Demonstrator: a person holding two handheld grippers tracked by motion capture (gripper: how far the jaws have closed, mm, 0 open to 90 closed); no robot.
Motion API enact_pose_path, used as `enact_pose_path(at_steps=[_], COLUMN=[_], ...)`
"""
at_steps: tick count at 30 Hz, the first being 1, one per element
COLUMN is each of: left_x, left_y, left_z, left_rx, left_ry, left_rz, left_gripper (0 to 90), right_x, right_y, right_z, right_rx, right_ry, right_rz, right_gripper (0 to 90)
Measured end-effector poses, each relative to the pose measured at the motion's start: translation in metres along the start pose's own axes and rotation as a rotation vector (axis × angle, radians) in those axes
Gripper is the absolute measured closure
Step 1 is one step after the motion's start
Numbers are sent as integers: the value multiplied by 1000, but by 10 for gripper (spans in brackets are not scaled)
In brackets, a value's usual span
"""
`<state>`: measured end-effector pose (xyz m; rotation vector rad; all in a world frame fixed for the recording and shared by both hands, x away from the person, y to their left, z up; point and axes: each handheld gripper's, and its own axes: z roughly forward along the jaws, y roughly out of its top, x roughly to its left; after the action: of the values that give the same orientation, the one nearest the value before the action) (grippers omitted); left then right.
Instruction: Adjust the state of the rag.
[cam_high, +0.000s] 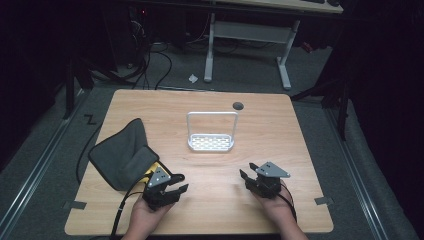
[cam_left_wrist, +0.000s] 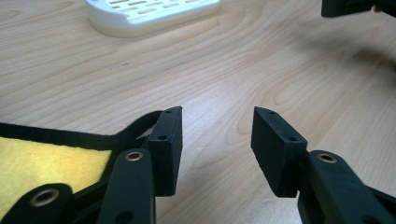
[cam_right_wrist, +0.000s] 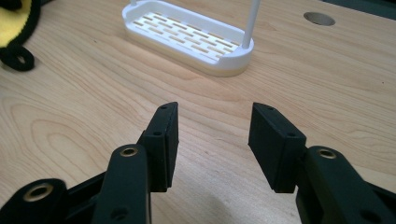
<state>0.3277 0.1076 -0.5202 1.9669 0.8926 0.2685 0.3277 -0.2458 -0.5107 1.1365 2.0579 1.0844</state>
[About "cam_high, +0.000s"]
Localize thin black floor cable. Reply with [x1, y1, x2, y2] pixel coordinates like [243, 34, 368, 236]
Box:
[75, 123, 103, 186]

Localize black metal stand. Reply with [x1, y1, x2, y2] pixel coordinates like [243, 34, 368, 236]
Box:
[289, 66, 351, 142]
[62, 56, 96, 120]

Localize grey and yellow cloth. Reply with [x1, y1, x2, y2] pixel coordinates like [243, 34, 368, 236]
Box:
[87, 117, 175, 192]

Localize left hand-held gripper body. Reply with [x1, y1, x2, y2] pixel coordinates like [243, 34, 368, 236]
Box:
[142, 166, 175, 211]

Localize white metal rack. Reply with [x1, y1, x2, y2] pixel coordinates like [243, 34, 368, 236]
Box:
[185, 110, 240, 153]

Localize person's left hand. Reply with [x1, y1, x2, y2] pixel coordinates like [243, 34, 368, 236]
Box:
[129, 193, 175, 232]

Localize metal floor rail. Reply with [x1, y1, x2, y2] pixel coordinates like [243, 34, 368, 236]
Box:
[324, 108, 390, 240]
[0, 89, 88, 231]

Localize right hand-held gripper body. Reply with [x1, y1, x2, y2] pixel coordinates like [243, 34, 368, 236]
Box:
[247, 161, 291, 200]

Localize white-legged desk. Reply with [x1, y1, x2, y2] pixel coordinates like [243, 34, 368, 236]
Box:
[203, 0, 344, 91]

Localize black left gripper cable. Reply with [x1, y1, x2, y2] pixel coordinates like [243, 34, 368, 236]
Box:
[109, 172, 158, 240]

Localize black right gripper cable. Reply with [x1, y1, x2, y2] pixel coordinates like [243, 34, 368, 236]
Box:
[276, 181, 298, 224]

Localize person's right hand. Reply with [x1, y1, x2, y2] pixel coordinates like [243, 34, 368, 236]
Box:
[252, 184, 297, 228]

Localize grey tape strip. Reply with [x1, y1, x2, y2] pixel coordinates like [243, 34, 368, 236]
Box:
[62, 200, 88, 211]
[314, 196, 335, 206]

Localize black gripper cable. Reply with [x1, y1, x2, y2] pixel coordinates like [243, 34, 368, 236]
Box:
[109, 172, 158, 240]
[276, 181, 298, 224]

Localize black floor cables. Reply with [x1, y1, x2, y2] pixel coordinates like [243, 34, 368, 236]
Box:
[89, 19, 174, 91]

